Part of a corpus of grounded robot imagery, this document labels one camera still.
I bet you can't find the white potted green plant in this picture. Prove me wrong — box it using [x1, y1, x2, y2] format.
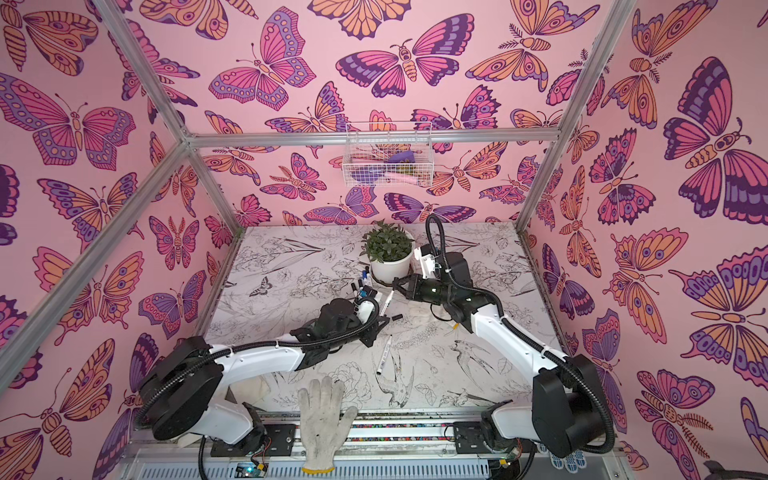
[363, 220, 414, 285]

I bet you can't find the white wire wall basket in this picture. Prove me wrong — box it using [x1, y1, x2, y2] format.
[340, 121, 435, 188]

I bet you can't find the small circuit board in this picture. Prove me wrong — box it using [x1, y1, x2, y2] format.
[235, 462, 267, 479]

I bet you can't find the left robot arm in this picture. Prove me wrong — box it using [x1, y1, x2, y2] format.
[134, 297, 390, 444]

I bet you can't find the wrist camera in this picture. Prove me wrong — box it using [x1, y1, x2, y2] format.
[354, 287, 383, 323]
[413, 244, 440, 279]

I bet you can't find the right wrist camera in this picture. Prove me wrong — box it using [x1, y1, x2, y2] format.
[413, 244, 440, 279]

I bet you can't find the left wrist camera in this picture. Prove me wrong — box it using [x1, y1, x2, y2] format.
[354, 287, 383, 323]

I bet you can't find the blue dotted glove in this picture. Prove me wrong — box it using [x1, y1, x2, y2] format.
[537, 444, 587, 474]

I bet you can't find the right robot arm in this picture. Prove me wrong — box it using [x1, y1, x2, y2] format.
[393, 274, 616, 457]

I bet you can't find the white glove on table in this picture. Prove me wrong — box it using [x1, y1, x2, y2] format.
[406, 303, 459, 331]

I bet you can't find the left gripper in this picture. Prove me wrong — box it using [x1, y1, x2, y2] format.
[324, 312, 391, 353]

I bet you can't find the white glove front edge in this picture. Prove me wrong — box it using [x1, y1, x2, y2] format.
[298, 376, 358, 475]

